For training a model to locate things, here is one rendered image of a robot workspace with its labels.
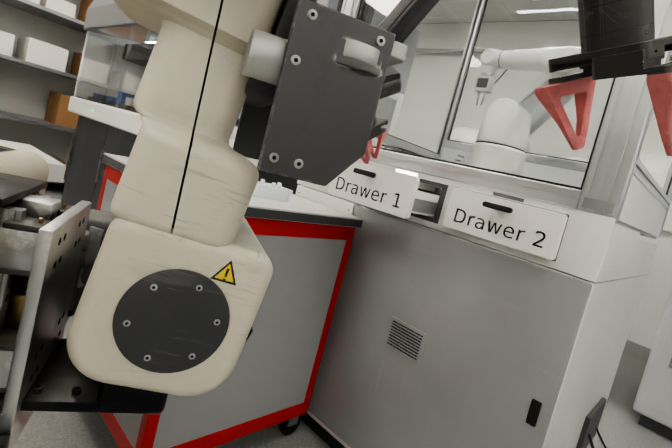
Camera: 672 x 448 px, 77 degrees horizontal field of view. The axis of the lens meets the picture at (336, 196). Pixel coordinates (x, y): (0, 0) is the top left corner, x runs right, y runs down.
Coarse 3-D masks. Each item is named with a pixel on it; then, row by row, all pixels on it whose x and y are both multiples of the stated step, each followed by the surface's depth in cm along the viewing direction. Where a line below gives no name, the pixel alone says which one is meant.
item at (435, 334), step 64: (320, 192) 152; (384, 256) 129; (448, 256) 115; (512, 256) 104; (384, 320) 127; (448, 320) 113; (512, 320) 102; (576, 320) 93; (320, 384) 140; (384, 384) 124; (448, 384) 111; (512, 384) 100; (576, 384) 105
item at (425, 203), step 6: (420, 192) 112; (420, 198) 113; (426, 198) 115; (432, 198) 117; (438, 198) 119; (414, 204) 111; (420, 204) 113; (426, 204) 115; (432, 204) 117; (414, 210) 112; (420, 210) 114; (426, 210) 116; (432, 210) 118
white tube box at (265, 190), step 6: (258, 186) 120; (264, 186) 121; (270, 186) 123; (276, 186) 128; (258, 192) 121; (264, 192) 122; (270, 192) 123; (276, 192) 124; (282, 192) 125; (288, 192) 126; (270, 198) 123; (276, 198) 124; (282, 198) 126; (288, 198) 127
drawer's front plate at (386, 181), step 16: (352, 176) 120; (368, 176) 116; (384, 176) 112; (400, 176) 109; (336, 192) 123; (384, 192) 112; (400, 192) 108; (416, 192) 107; (384, 208) 111; (400, 208) 108
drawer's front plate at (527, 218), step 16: (464, 192) 112; (448, 208) 115; (464, 208) 112; (480, 208) 109; (512, 208) 103; (528, 208) 101; (448, 224) 114; (464, 224) 111; (480, 224) 108; (496, 224) 106; (512, 224) 103; (528, 224) 100; (544, 224) 98; (560, 224) 96; (496, 240) 105; (512, 240) 103; (528, 240) 100; (544, 240) 98; (560, 240) 97; (544, 256) 97
